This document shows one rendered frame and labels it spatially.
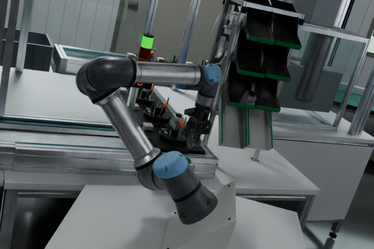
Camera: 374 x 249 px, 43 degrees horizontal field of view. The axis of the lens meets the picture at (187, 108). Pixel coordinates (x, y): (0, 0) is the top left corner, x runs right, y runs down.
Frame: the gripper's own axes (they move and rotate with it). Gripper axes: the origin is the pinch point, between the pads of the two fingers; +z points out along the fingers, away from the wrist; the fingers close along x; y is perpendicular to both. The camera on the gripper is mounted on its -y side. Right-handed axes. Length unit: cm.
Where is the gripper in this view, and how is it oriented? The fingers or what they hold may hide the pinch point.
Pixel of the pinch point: (190, 144)
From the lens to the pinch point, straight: 206.6
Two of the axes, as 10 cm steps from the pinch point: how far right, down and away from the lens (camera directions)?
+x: 9.0, 0.9, 4.3
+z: -2.4, 9.2, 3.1
